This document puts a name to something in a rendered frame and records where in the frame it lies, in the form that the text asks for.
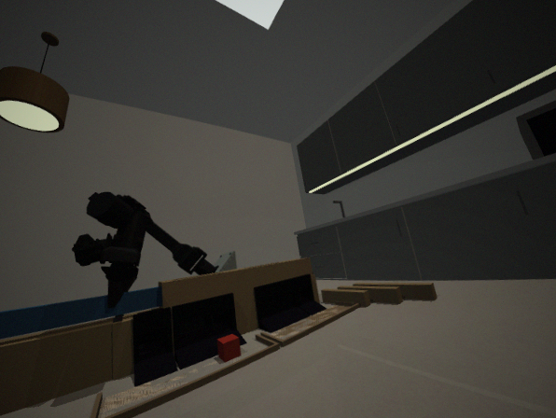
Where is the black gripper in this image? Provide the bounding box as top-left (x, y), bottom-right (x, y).
top-left (99, 230), bottom-right (145, 308)

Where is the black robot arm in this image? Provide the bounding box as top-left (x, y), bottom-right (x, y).
top-left (72, 192), bottom-right (219, 275)

